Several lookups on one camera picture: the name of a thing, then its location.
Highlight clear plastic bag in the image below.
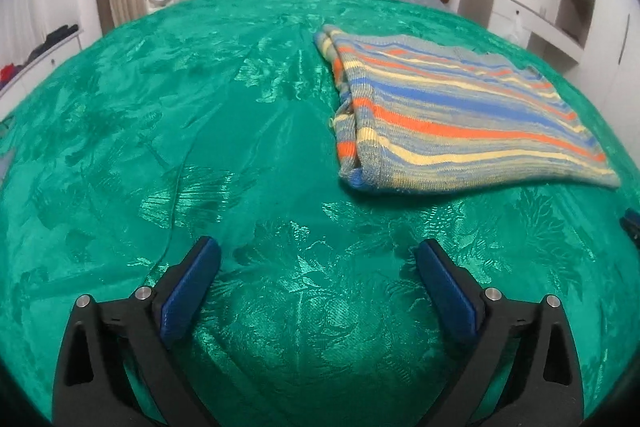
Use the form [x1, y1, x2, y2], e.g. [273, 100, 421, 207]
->
[502, 14, 526, 42]

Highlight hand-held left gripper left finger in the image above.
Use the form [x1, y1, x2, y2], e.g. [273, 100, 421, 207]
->
[51, 236, 222, 427]

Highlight white wardrobe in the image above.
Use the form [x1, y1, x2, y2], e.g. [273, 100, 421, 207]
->
[565, 0, 640, 148]

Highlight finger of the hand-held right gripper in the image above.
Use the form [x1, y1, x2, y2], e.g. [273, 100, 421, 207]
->
[619, 208, 640, 250]

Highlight white desk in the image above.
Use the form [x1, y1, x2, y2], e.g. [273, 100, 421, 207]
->
[457, 0, 598, 68]

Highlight striped knit sweater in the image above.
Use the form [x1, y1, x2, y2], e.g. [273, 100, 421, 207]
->
[313, 25, 622, 195]

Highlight white low shelf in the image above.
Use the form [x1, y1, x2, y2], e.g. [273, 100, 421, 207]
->
[0, 27, 86, 108]

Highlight dark clothes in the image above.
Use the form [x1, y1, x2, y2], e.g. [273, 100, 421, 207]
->
[27, 24, 80, 60]

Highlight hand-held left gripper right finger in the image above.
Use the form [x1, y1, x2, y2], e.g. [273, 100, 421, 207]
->
[416, 239, 585, 427]

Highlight green patterned blanket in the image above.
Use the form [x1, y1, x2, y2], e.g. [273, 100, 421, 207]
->
[0, 0, 640, 427]

